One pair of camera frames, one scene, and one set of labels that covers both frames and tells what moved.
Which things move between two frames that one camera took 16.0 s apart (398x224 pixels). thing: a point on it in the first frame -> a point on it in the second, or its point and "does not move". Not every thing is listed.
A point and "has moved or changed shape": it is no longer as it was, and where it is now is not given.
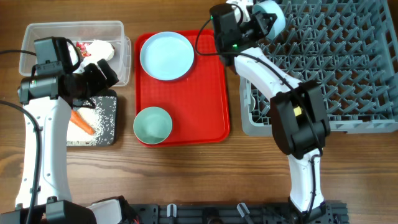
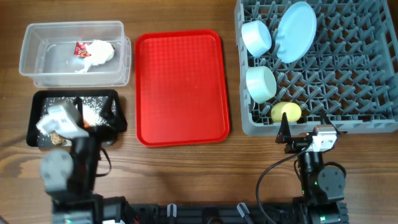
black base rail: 330,212 does not move
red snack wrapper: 82,46 does not move
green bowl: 152,125 has moved or changed shape
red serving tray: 197,102 does not move
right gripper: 264,22 -> 301,142
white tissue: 99,50 does not move
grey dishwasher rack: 350,47 does not move
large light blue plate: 166,56 -> 296,32
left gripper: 100,84 -> 117,122
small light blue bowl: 268,7 has moved or changed shape
